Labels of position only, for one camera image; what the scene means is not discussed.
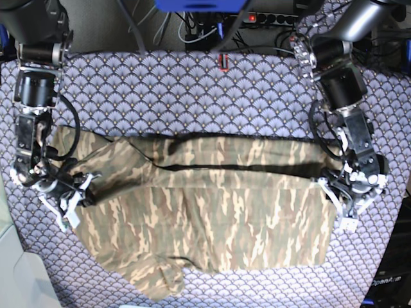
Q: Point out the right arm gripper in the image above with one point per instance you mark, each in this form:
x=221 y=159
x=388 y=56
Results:
x=63 y=195

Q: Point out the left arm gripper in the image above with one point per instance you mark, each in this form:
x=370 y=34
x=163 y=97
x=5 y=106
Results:
x=351 y=193

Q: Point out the camouflage T-shirt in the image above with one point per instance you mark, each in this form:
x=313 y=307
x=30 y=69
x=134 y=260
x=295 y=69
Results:
x=205 y=203

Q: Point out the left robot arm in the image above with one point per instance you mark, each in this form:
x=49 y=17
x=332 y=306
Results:
x=327 y=58

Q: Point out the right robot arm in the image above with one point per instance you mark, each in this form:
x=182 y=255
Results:
x=42 y=35

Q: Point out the white plastic bin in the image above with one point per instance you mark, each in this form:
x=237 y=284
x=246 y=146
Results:
x=24 y=279

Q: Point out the black OpenArm box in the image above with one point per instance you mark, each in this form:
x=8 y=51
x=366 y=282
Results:
x=391 y=285

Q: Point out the purple fan-pattern tablecloth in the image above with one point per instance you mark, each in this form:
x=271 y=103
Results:
x=171 y=93

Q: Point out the red and black clamp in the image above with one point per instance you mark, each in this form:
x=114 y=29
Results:
x=223 y=62

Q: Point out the black power strip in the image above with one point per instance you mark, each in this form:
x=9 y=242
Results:
x=270 y=19

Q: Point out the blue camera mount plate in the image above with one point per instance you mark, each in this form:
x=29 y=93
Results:
x=200 y=5

